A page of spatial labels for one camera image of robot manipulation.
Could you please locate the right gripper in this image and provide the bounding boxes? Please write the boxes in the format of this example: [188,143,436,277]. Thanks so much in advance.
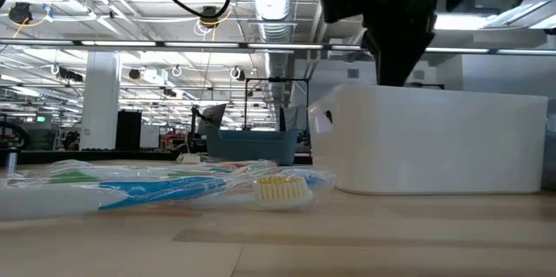
[361,6,439,88]

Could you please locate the orange toothbrush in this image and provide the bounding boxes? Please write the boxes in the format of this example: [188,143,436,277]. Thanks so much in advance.
[219,162,261,170]

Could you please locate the blue toothbrush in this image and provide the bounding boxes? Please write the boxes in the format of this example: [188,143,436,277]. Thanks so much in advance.
[0,167,336,222]

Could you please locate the green toothbrush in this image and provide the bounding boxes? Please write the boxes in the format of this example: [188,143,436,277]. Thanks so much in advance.
[12,159,279,185]

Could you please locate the white plastic bin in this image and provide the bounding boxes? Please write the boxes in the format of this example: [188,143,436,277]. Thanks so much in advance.
[308,84,549,195]

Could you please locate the teal plastic bin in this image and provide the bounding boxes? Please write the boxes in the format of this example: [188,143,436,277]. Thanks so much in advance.
[205,123,301,166]

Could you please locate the grey tilted monitor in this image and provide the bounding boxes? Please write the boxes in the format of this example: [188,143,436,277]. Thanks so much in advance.
[197,102,228,135]

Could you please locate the black cabinet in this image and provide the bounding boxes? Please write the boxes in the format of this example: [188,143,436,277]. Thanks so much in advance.
[116,109,143,151]

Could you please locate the white pillar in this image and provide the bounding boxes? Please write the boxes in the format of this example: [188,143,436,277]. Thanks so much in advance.
[79,49,122,151]

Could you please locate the black ceiling device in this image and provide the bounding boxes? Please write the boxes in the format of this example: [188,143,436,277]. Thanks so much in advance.
[8,1,34,25]

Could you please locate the horizontal rail with light strips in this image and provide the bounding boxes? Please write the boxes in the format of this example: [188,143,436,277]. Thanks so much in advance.
[0,36,556,56]

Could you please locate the black aluminium table frame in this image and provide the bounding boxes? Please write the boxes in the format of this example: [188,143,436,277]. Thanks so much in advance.
[0,148,314,166]

